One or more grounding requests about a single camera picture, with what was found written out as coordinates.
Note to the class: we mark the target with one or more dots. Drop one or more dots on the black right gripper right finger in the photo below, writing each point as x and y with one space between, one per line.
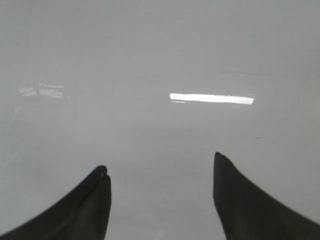
246 212

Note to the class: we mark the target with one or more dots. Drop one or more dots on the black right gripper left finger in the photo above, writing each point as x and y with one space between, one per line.
82 214

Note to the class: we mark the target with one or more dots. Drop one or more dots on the white whiteboard surface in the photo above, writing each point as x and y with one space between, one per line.
152 89

